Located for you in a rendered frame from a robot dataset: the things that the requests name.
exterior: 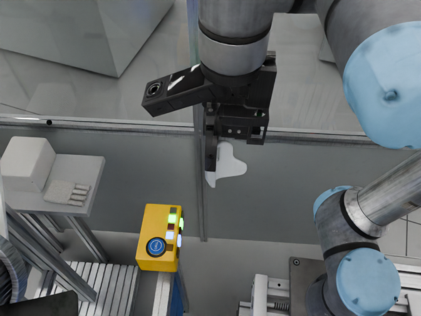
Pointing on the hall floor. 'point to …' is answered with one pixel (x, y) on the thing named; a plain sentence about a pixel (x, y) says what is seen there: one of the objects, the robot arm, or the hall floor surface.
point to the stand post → (45, 256)
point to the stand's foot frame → (107, 288)
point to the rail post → (181, 288)
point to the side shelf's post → (83, 231)
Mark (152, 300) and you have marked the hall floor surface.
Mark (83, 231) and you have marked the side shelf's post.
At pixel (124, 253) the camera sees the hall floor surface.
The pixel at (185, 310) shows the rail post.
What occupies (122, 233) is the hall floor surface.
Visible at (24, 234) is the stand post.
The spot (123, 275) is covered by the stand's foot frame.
